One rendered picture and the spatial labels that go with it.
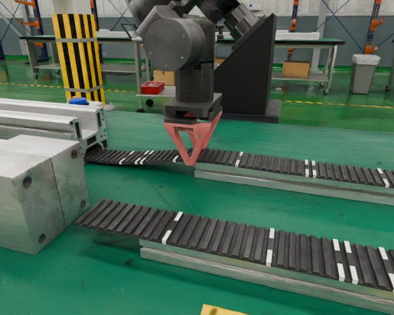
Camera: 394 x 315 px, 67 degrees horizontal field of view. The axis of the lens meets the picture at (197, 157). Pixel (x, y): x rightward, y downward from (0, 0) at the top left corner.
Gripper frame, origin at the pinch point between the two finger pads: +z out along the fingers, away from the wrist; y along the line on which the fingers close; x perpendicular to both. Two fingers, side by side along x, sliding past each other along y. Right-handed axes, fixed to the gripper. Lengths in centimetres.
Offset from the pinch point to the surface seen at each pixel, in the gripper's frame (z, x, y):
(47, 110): -4.4, -30.0, -2.4
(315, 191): 2.7, 18.9, 2.0
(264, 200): 3.3, 11.9, 5.6
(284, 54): 45, -2, -750
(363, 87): 67, 126, -477
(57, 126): -4.2, -21.8, 4.9
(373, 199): 2.6, 26.3, 2.0
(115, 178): 3.3, -11.6, 5.8
